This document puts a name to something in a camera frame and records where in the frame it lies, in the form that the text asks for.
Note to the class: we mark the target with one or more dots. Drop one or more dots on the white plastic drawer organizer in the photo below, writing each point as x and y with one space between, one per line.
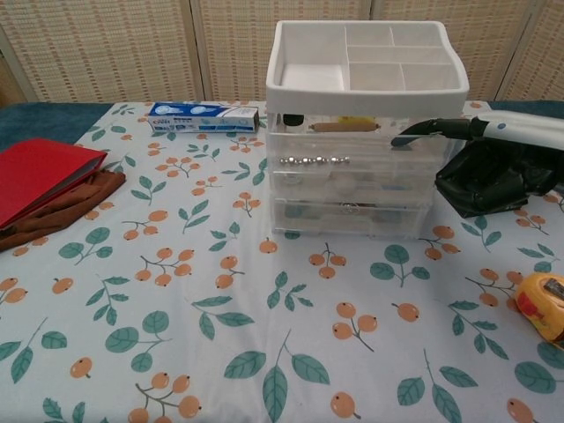
365 99

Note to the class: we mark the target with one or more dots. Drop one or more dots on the brown cloth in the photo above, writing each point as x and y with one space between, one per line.
66 211

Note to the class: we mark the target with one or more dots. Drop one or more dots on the yellow tape measure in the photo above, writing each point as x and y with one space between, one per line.
539 308

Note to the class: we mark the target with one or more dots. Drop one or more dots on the blue white toothpaste box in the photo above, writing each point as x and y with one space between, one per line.
198 116

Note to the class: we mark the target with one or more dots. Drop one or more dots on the floral printed tablecloth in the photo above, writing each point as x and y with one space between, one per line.
220 286

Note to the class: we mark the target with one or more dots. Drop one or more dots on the red spiral notebook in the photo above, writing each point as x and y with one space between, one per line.
39 172

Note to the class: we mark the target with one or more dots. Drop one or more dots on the clear plastic bag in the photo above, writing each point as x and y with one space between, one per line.
335 145

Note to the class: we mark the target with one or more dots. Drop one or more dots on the woven bamboo folding screen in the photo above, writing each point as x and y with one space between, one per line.
132 48

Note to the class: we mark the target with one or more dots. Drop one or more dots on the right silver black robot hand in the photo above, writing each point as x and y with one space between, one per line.
515 130

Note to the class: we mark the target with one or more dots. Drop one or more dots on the transparent drawer with clear knob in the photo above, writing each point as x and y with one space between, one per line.
308 220

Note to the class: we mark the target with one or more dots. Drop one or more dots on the black round cap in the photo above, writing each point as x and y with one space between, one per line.
293 119

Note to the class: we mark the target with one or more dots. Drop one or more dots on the black cardboard box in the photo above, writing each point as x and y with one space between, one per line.
489 185

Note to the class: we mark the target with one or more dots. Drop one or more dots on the transparent drawer with white knob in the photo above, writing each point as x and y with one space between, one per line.
308 187

